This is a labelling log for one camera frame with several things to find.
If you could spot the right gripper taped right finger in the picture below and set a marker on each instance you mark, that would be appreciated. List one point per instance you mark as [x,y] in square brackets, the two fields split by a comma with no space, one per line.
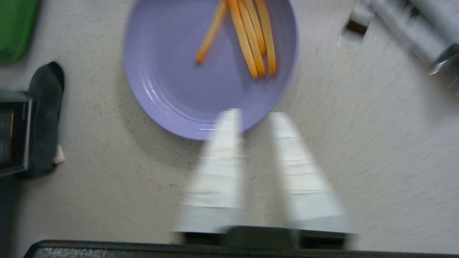
[304,190]

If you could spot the silver black microwave oven body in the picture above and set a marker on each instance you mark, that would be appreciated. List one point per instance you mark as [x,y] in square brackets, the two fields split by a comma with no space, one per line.
[14,136]

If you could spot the green plastic cutting board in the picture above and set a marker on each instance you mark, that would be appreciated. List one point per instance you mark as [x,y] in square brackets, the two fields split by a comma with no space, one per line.
[14,28]

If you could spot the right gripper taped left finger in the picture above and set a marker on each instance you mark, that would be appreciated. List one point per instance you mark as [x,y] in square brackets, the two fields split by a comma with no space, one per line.
[218,179]

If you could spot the small white paper scrap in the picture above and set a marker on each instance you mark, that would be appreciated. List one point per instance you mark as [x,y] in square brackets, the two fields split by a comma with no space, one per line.
[60,156]

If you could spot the purple plastic plate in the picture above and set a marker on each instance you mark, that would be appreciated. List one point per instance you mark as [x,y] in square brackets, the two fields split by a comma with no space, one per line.
[172,79]

